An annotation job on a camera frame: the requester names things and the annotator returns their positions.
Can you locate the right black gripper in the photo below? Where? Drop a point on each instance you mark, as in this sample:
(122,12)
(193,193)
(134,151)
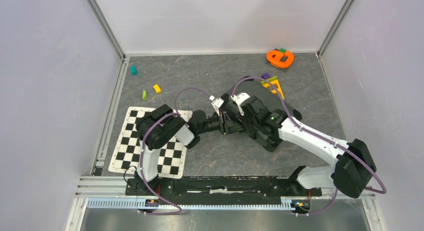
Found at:
(243,117)

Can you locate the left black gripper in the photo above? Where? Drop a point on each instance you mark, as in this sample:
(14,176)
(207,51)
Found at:
(227,125)

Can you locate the black poker carrying case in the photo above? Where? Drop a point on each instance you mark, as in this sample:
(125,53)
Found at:
(270,100)

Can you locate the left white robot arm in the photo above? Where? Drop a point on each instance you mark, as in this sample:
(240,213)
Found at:
(156,128)

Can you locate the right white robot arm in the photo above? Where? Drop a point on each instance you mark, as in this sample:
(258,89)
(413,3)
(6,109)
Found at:
(350,164)

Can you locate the yellow triangle toy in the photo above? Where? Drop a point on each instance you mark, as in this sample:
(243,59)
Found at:
(273,86)

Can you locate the purple toy block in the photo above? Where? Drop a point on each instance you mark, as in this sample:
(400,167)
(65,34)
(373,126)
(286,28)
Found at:
(265,76)

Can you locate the black white chessboard mat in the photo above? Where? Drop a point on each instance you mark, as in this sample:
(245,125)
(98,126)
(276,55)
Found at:
(127,150)

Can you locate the orange toy track piece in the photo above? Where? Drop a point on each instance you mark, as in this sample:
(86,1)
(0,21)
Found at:
(280,58)

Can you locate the yellow toy block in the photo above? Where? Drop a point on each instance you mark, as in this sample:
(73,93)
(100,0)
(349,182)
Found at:
(157,88)

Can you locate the green half-round block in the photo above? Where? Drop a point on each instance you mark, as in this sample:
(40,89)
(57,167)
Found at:
(144,95)

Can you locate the teal toy block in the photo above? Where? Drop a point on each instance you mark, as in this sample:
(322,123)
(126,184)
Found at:
(133,70)

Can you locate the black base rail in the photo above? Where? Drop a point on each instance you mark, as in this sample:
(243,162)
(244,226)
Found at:
(221,192)

